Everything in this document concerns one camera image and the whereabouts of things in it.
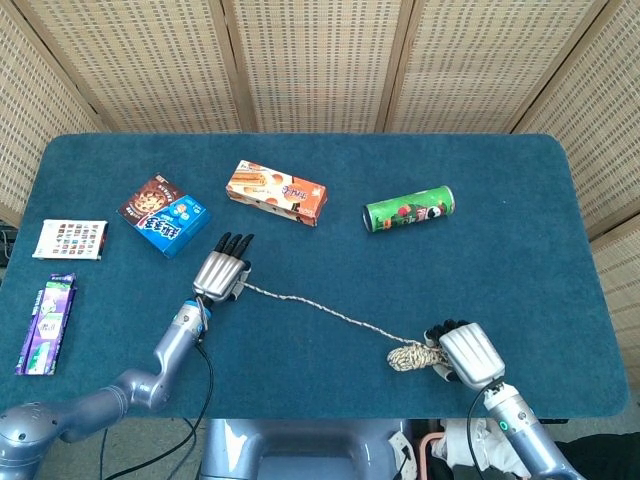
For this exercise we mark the pink basket rim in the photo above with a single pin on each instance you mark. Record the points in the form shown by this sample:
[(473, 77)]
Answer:
[(424, 455)]

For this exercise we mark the blue carpet table cover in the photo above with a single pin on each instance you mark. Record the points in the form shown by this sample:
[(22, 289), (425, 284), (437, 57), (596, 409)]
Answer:
[(325, 280)]

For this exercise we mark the blue-grey robot torso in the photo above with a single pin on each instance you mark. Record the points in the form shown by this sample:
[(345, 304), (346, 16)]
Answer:
[(300, 450)]

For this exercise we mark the dark bag on floor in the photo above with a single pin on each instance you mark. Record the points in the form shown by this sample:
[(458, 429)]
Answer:
[(600, 460)]

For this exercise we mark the wicker folding screen panel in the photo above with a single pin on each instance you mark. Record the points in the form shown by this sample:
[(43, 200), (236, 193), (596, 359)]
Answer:
[(150, 60), (605, 125), (320, 60), (30, 110), (490, 60)]

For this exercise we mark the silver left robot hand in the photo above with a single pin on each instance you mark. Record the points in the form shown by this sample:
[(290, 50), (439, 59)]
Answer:
[(220, 275)]

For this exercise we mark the green Pringles can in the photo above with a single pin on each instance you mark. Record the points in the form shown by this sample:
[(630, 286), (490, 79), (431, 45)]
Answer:
[(405, 210)]

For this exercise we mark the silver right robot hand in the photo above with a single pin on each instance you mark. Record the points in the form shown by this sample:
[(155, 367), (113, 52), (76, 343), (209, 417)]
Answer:
[(472, 352)]

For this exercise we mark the black device beside table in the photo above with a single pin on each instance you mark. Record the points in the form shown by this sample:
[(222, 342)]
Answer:
[(4, 245)]

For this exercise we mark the white picture card box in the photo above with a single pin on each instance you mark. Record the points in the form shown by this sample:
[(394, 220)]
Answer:
[(70, 240)]

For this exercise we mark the blue chocolate cookie box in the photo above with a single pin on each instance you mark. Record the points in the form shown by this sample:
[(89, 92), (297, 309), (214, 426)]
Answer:
[(170, 230)]

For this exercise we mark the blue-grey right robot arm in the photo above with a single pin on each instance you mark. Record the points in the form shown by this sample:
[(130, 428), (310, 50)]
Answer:
[(525, 435)]

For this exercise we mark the purple slim carton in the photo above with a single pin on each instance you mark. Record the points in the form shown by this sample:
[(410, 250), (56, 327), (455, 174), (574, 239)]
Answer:
[(45, 325)]

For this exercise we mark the white power strip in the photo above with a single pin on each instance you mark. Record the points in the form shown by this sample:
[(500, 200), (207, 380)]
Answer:
[(400, 445)]

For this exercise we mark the white crumpled cloth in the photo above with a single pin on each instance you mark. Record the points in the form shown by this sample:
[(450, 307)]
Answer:
[(460, 440)]

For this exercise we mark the orange wafer snack box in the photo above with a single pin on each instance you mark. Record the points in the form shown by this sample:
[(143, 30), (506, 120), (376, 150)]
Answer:
[(280, 192)]

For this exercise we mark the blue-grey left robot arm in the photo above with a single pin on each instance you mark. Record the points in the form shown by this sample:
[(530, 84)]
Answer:
[(170, 345)]

